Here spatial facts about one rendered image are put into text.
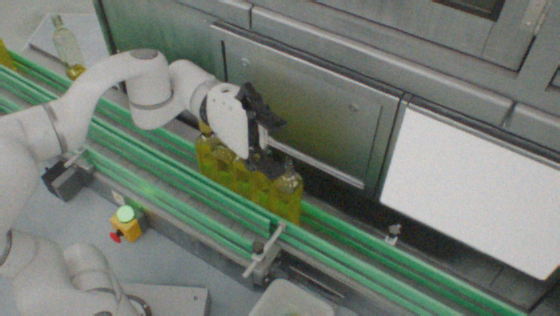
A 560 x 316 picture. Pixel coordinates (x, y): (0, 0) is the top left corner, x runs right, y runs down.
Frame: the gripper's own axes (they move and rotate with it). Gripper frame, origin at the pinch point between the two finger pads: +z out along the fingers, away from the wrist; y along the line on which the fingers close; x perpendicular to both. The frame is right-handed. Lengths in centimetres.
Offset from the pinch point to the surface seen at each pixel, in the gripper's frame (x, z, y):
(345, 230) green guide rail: -27, -4, 42
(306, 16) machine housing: -27.1, -22.3, -6.4
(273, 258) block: -12, -13, 49
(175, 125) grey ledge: -18, -69, 43
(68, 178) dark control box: 16, -76, 51
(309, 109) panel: -28.4, -20.8, 15.9
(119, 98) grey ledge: -11, -92, 41
